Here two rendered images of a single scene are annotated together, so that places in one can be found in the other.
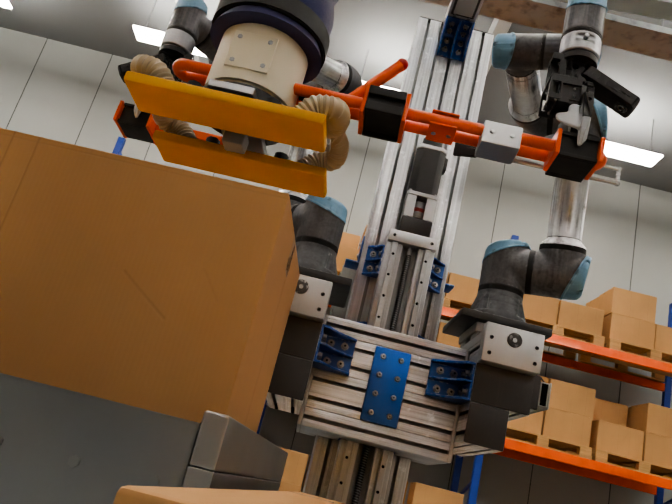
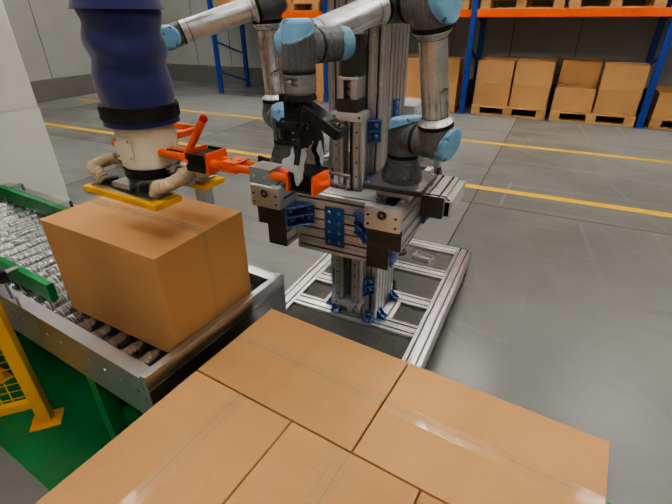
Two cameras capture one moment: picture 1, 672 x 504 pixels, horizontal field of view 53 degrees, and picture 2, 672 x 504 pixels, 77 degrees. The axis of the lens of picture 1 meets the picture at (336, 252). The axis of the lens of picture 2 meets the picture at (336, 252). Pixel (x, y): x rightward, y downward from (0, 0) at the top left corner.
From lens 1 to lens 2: 1.36 m
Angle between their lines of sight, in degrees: 54
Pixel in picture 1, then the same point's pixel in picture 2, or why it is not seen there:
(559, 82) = (283, 127)
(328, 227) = not seen: hidden behind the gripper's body
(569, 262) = (431, 141)
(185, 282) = (142, 295)
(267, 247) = (158, 283)
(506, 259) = (395, 137)
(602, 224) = not seen: outside the picture
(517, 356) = (384, 225)
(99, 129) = not seen: outside the picture
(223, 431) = (145, 382)
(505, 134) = (260, 176)
